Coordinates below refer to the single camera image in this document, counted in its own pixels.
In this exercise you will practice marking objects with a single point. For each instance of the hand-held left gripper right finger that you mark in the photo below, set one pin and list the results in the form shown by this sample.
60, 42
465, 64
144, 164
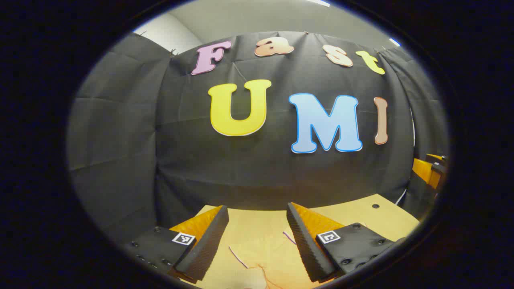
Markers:
303, 241

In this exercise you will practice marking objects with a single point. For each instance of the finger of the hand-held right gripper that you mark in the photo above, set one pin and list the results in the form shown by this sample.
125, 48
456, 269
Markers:
434, 157
425, 171

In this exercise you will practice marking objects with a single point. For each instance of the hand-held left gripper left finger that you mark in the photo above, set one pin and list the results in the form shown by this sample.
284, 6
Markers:
209, 241

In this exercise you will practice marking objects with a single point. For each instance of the orange T-shirt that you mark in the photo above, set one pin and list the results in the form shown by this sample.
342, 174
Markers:
261, 251

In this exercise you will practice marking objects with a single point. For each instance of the black backdrop cloth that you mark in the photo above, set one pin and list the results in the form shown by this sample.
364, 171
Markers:
261, 176

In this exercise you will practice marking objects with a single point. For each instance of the ceiling light strip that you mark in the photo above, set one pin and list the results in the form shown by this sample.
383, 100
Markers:
395, 42
318, 2

